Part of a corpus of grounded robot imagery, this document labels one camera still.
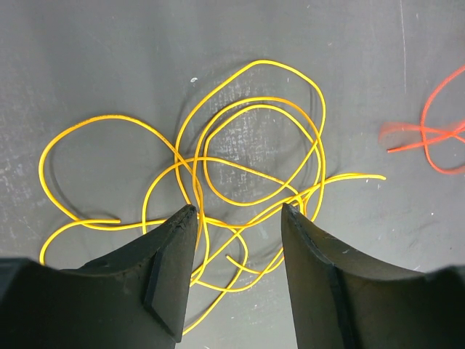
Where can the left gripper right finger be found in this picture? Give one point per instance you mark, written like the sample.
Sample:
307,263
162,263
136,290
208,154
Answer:
344,298

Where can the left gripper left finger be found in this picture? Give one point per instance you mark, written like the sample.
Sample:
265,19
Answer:
133,297

